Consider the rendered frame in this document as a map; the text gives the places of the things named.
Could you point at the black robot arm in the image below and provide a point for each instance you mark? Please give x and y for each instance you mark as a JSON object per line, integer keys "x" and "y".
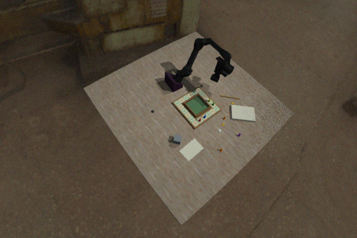
{"x": 222, "y": 63}

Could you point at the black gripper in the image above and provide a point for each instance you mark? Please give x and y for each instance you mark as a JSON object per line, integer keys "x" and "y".
{"x": 215, "y": 77}

